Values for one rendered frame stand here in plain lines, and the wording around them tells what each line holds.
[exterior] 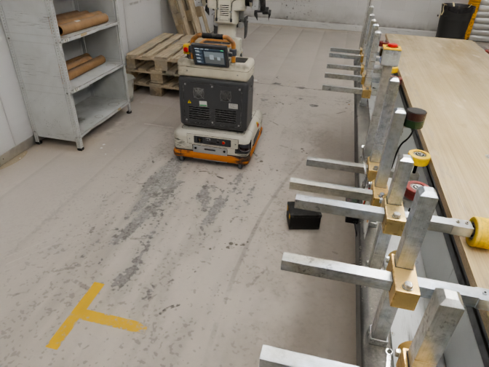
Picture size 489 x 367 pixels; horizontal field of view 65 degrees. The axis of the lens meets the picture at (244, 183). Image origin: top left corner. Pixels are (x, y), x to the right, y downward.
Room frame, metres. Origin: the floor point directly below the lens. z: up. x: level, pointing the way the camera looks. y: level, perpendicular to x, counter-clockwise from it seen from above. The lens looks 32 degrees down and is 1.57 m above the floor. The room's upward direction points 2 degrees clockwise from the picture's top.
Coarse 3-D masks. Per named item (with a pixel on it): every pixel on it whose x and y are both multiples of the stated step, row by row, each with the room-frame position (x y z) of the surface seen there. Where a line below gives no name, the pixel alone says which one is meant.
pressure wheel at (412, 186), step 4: (408, 184) 1.08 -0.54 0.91; (412, 184) 1.08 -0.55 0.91; (416, 184) 1.09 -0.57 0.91; (420, 184) 1.09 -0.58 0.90; (424, 184) 1.08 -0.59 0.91; (408, 188) 1.06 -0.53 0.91; (412, 188) 1.06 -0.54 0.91; (416, 188) 1.06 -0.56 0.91; (408, 192) 1.05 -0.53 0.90; (412, 192) 1.04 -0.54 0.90; (408, 196) 1.05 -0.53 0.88; (412, 196) 1.04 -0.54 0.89; (412, 200) 1.04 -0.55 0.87
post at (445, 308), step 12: (444, 288) 0.41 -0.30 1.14; (432, 300) 0.41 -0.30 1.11; (444, 300) 0.39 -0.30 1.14; (456, 300) 0.39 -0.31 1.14; (432, 312) 0.39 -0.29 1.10; (444, 312) 0.38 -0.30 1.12; (456, 312) 0.38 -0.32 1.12; (420, 324) 0.41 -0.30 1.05; (432, 324) 0.38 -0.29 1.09; (444, 324) 0.38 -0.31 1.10; (456, 324) 0.38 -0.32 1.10; (420, 336) 0.40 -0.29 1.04; (432, 336) 0.38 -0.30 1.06; (444, 336) 0.38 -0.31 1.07; (420, 348) 0.38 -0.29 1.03; (432, 348) 0.38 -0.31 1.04; (444, 348) 0.38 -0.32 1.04; (420, 360) 0.38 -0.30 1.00; (432, 360) 0.38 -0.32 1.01
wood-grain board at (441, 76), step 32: (416, 64) 2.62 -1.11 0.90; (448, 64) 2.66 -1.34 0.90; (480, 64) 2.69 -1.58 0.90; (416, 96) 1.98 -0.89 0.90; (448, 96) 2.00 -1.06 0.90; (480, 96) 2.02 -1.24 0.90; (448, 128) 1.57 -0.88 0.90; (480, 128) 1.59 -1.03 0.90; (448, 160) 1.27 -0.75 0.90; (480, 160) 1.28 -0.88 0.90; (448, 192) 1.05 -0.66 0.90; (480, 192) 1.06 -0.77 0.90; (480, 256) 0.75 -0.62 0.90
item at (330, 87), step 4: (324, 84) 2.37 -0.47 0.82; (328, 84) 2.37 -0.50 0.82; (324, 88) 2.35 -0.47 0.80; (328, 88) 2.35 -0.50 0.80; (332, 88) 2.34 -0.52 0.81; (336, 88) 2.34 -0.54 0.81; (340, 88) 2.33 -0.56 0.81; (344, 88) 2.33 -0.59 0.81; (348, 88) 2.32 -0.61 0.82; (352, 88) 2.32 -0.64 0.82; (356, 88) 2.32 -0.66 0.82; (360, 88) 2.32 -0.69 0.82; (352, 92) 2.32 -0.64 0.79; (356, 92) 2.31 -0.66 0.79; (360, 92) 2.31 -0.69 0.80; (372, 92) 2.29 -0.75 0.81; (376, 92) 2.29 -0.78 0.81
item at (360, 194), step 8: (296, 184) 1.14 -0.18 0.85; (304, 184) 1.13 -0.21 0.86; (312, 184) 1.13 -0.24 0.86; (320, 184) 1.13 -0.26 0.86; (328, 184) 1.13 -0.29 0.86; (336, 184) 1.14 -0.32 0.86; (320, 192) 1.12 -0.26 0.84; (328, 192) 1.11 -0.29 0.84; (336, 192) 1.11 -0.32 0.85; (344, 192) 1.10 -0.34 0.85; (352, 192) 1.10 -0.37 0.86; (360, 192) 1.09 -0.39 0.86; (368, 192) 1.09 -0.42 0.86; (368, 200) 1.08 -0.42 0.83; (408, 200) 1.06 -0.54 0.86
